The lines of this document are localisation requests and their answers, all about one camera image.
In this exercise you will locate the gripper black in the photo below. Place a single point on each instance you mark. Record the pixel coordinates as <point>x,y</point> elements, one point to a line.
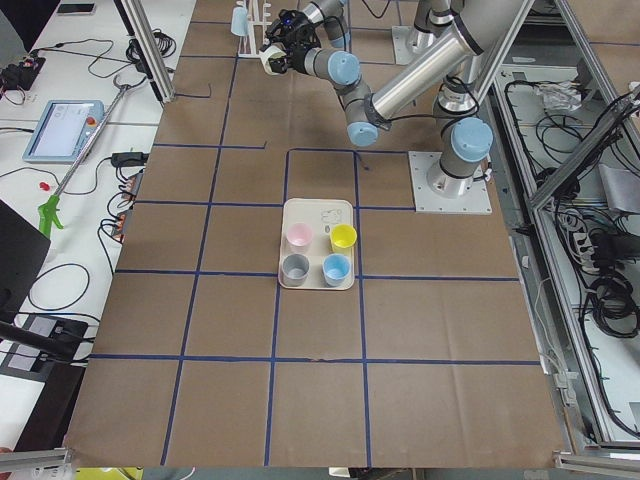
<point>292,31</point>
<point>297,56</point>

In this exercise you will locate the white plastic cup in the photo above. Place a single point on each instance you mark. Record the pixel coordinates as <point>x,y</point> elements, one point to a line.
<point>274,60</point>

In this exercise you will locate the light blue cup front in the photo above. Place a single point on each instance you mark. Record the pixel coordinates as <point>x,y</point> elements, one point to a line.
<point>239,21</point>

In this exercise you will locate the light blue cup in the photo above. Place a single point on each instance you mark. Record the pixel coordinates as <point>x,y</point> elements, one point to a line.
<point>239,21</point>
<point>336,269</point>

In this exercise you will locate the pink plastic cup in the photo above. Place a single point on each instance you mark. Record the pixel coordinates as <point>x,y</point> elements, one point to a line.
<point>299,237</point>

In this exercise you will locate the yellow plastic cup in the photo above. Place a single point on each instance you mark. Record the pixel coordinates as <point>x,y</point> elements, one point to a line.
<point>343,238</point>

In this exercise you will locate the grey plastic cup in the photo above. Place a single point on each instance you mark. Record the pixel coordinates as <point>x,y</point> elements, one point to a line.
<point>294,270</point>

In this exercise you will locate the light blue cup back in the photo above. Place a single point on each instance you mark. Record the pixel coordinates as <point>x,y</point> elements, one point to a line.
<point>336,269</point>

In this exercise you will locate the cream plastic tray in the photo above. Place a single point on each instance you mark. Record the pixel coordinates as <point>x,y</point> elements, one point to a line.
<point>322,215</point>

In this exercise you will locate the black power adapter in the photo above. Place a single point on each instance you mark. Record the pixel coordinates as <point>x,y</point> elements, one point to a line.
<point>128,159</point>

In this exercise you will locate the black smartphone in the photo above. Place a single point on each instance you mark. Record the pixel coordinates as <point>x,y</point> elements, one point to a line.
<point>86,8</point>

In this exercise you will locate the black computer monitor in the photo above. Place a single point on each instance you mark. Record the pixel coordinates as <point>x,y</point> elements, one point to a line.
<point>23,252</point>

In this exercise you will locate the white wire cup rack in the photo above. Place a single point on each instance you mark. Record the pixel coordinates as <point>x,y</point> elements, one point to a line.
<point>259,13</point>

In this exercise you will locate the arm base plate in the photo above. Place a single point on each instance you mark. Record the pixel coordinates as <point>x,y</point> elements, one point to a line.
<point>403,38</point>
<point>437,193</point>

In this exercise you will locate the aluminium frame post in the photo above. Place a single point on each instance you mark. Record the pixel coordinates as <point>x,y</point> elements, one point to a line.
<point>140,33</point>

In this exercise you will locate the green handled reacher grabber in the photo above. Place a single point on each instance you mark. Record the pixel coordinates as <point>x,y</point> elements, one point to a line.
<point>48,216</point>

